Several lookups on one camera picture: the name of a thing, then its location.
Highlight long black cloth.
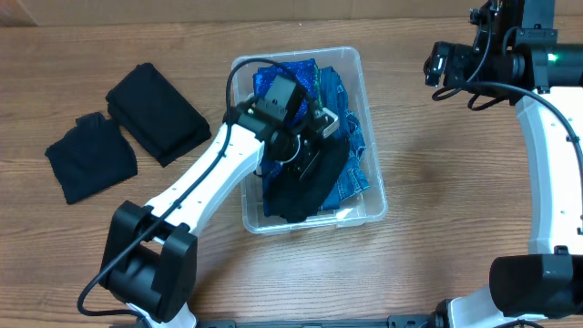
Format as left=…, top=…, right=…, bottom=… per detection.
left=262, top=137, right=350, bottom=223

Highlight blue denim jeans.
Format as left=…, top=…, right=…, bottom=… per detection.
left=261, top=67, right=370, bottom=212

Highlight sparkly blue cloth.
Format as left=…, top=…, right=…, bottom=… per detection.
left=252, top=58, right=322, bottom=127

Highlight large black cloth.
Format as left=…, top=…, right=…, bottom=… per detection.
left=106, top=63, right=211, bottom=167

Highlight small black cloth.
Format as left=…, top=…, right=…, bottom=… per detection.
left=45, top=112, right=138, bottom=205

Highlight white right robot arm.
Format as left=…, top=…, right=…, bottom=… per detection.
left=412, top=1, right=582, bottom=327

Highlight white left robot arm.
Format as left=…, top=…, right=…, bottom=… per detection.
left=92, top=76, right=338, bottom=327

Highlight clear plastic storage container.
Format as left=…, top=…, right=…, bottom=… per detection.
left=240, top=46, right=388, bottom=234

